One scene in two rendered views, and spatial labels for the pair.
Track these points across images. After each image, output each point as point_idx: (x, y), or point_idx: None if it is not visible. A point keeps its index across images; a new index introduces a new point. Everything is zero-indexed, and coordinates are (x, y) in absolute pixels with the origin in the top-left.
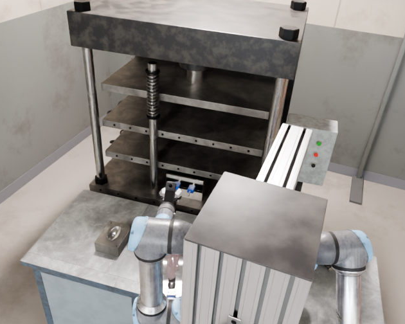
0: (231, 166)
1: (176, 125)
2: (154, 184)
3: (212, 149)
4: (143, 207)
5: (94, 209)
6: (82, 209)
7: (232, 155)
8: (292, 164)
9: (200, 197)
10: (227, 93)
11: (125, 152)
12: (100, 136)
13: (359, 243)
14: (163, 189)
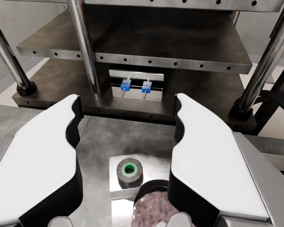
0: (201, 48)
1: None
2: (95, 87)
3: (166, 31)
4: (83, 122)
5: (8, 135)
6: None
7: (195, 34)
8: None
9: (160, 96)
10: None
11: (46, 45)
12: None
13: None
14: (36, 133)
